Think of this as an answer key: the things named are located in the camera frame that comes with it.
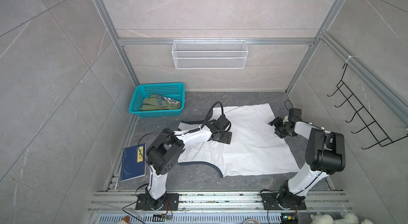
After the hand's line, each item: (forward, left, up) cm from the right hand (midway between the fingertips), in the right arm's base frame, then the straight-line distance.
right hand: (271, 124), depth 99 cm
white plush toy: (-49, -20, +1) cm, 53 cm away
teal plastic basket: (+29, +63, +3) cm, 70 cm away
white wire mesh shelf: (+37, +38, +28) cm, 60 cm away
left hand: (-8, +31, +3) cm, 32 cm away
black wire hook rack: (-19, -26, +30) cm, 44 cm away
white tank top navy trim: (-15, +12, -2) cm, 19 cm away
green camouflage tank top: (+16, +75, +6) cm, 77 cm away
